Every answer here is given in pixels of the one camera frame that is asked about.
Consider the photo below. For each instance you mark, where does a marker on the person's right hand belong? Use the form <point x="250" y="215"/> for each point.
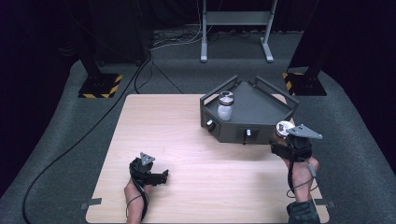
<point x="300" y="177"/>

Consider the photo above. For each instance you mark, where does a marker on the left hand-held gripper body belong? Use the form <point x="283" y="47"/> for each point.
<point x="143" y="171"/>

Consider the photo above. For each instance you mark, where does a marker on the black striped stand base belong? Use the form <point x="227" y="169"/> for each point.
<point x="306" y="84"/>
<point x="101" y="85"/>

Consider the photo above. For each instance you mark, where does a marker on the brown jar with metal lid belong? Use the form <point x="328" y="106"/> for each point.
<point x="282" y="130"/>

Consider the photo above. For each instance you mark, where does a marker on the person's left hand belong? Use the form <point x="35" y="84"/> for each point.
<point x="134" y="191"/>

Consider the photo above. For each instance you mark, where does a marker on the dark grey corner rack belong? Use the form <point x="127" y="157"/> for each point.
<point x="252" y="109"/>

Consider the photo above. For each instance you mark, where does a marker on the clear jar with metal lid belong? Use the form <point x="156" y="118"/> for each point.
<point x="225" y="105"/>

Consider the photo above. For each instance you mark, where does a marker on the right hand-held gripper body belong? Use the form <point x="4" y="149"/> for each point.
<point x="300" y="144"/>

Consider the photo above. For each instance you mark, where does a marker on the silver knob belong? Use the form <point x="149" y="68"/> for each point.
<point x="209" y="123"/>
<point x="248" y="132"/>

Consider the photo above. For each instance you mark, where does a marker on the black cabinet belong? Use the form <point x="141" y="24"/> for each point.
<point x="121" y="31"/>

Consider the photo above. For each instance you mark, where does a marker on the grey metal stand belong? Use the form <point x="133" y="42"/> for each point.
<point x="238" y="18"/>

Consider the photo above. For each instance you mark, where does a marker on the grey tape strip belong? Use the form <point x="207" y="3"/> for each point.
<point x="325" y="203"/>
<point x="91" y="203"/>

